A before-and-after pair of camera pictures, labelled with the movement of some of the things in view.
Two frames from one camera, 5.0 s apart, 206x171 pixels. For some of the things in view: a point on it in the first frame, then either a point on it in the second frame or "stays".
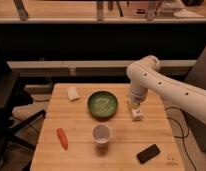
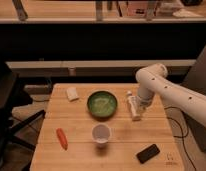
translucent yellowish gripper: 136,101 -> 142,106
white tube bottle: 136,113 stays
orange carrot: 62,138 stays
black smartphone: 148,153 stays
